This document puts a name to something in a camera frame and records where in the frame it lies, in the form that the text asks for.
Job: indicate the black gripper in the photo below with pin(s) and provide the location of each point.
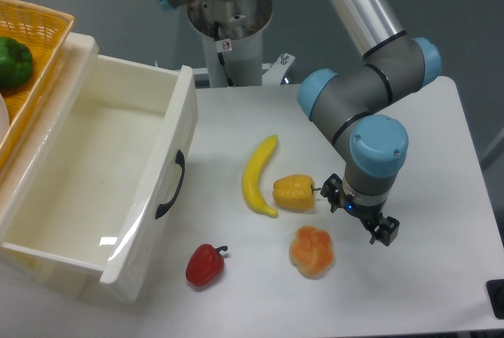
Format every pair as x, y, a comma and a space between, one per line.
366, 208

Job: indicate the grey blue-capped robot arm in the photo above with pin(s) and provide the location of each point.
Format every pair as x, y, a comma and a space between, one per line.
347, 110

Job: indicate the round orange braided bread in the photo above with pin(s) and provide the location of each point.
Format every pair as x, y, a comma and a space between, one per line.
311, 251

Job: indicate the yellow bell pepper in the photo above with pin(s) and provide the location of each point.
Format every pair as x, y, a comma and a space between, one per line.
295, 192

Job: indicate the yellow banana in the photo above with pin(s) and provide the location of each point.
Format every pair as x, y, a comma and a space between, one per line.
252, 175

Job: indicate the black object at table edge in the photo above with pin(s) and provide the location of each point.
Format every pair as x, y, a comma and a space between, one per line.
495, 291

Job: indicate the red bell pepper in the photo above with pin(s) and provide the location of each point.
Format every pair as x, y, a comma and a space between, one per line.
206, 263

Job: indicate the white plastic drawer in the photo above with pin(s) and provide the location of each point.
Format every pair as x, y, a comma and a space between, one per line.
91, 206

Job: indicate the orange woven basket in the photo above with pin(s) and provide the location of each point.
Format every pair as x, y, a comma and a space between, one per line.
31, 40

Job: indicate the green bell pepper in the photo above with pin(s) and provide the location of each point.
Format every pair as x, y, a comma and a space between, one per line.
16, 63

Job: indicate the black drawer handle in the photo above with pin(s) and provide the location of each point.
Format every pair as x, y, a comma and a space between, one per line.
175, 188

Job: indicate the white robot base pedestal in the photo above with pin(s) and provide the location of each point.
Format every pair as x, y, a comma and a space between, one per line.
232, 39

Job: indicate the white drawer cabinet frame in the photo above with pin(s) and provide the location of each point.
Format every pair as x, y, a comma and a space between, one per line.
74, 62

